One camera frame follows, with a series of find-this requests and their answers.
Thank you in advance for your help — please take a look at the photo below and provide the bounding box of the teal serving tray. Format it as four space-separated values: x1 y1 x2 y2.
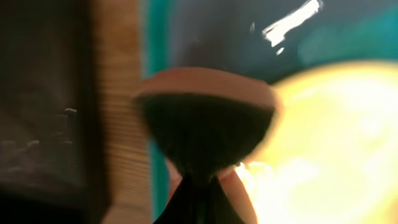
148 0 397 223

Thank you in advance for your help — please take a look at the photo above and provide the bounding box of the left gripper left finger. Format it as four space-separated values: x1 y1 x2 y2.
153 175 197 224

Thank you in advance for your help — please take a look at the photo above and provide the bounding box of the black rectangular tray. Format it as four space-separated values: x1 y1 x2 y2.
1 0 110 223

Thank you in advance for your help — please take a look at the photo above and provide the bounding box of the green and pink sponge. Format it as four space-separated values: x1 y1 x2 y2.
133 67 280 224

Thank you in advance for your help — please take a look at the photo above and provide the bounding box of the yellow green plate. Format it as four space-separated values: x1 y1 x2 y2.
236 60 397 224

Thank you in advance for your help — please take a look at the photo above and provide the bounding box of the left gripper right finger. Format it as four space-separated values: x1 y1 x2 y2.
203 177 244 224

